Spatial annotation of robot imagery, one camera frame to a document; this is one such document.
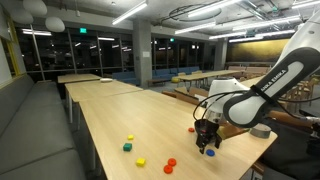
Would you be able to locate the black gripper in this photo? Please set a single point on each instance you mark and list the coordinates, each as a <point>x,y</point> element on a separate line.
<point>207,133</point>

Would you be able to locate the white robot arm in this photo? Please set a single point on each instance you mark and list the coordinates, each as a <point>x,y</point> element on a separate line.
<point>244,107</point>

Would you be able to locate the small yellow block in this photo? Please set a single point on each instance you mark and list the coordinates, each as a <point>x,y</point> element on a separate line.
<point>130,137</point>

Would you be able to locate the green block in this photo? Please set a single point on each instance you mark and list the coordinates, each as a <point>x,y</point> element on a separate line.
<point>127,147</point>

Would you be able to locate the white plate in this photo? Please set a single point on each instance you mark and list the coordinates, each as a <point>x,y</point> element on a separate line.
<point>104,80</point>

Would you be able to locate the grey bench seat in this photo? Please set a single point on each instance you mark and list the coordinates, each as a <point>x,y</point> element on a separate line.
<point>35,140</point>

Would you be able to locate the green brown wrist camera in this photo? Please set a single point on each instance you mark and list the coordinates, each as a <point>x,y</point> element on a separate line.
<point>229,131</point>

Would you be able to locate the grey duct tape roll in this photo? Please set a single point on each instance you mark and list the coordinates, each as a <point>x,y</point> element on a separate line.
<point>261,131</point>

